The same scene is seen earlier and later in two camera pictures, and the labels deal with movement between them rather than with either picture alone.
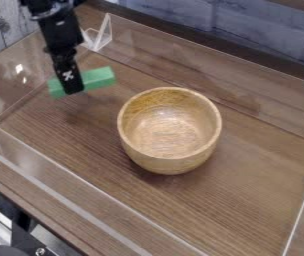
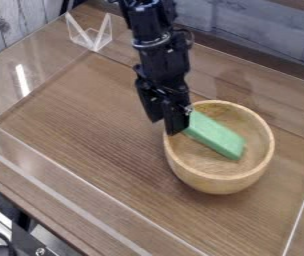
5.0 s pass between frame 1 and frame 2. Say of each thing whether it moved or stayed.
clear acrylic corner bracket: stayed
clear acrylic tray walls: stayed
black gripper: moved
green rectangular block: moved
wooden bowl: moved
